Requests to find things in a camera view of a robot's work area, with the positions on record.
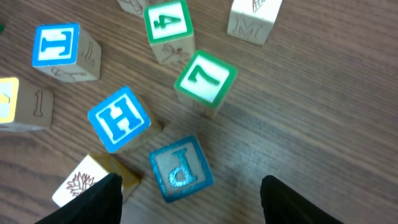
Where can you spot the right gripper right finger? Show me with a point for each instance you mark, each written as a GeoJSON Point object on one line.
{"type": "Point", "coordinates": [283, 205]}

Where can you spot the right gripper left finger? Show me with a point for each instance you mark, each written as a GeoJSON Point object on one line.
{"type": "Point", "coordinates": [100, 204]}

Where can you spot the pineapple picture block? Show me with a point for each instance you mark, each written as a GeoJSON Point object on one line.
{"type": "Point", "coordinates": [91, 170]}

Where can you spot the blue letter P block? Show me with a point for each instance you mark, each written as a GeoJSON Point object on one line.
{"type": "Point", "coordinates": [181, 169]}

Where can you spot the blue letter H block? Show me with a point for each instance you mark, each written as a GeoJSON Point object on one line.
{"type": "Point", "coordinates": [123, 121]}

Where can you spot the yellow block number 1 side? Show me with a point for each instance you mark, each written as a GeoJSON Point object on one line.
{"type": "Point", "coordinates": [24, 106]}

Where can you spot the green number 7 block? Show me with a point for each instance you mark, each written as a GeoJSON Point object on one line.
{"type": "Point", "coordinates": [205, 82]}

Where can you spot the blue letter T block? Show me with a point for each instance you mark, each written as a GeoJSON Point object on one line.
{"type": "Point", "coordinates": [66, 52]}

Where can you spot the white block M side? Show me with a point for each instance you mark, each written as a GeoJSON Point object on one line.
{"type": "Point", "coordinates": [253, 20]}

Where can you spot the green number 4 block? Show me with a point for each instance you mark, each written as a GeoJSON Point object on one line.
{"type": "Point", "coordinates": [170, 31]}

